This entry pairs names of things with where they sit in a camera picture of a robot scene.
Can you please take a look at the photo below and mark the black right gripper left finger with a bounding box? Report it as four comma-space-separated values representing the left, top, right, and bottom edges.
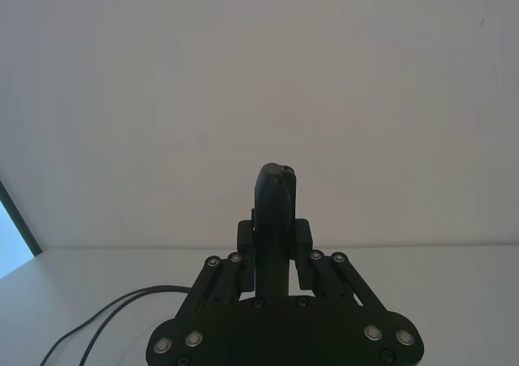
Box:
148, 162, 285, 360

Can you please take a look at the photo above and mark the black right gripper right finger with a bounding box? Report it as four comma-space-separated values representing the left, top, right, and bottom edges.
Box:
278, 165, 426, 359

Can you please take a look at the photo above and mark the white table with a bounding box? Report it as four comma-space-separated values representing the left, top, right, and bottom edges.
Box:
0, 245, 519, 366

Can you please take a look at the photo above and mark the dark-framed pale blue panel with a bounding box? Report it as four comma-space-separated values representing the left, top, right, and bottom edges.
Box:
0, 179, 44, 280

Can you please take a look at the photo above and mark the plain pale wall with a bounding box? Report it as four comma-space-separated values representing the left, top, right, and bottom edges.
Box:
0, 0, 519, 250

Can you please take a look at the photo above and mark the thin black cable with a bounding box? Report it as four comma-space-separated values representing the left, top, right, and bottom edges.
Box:
36, 284, 191, 366
72, 287, 190, 366

